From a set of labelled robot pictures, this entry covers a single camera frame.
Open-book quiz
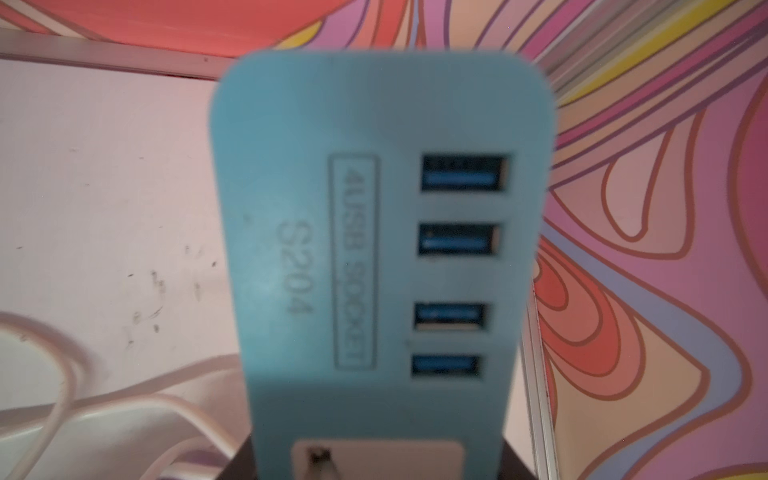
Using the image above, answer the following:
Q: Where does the blue power strip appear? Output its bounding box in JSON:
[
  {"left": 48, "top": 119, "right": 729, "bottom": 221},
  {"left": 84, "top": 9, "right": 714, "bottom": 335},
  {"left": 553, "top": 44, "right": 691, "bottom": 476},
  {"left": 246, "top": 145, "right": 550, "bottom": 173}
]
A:
[{"left": 0, "top": 49, "right": 559, "bottom": 480}]

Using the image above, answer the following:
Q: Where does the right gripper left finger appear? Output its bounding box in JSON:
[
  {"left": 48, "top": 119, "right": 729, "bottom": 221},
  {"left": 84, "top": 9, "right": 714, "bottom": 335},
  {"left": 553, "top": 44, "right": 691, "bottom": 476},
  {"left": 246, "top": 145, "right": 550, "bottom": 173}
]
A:
[{"left": 216, "top": 437, "right": 258, "bottom": 480}]

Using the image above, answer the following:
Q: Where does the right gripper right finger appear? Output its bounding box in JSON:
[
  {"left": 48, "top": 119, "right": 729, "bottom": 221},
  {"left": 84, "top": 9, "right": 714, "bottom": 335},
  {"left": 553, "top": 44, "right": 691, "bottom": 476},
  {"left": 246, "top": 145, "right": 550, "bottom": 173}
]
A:
[{"left": 500, "top": 441, "right": 537, "bottom": 480}]

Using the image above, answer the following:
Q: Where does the purple power strip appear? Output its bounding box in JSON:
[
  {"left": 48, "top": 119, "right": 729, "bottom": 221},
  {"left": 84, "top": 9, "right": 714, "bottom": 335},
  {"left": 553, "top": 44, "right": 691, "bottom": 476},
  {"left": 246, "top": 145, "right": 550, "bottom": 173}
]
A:
[{"left": 158, "top": 461, "right": 224, "bottom": 480}]

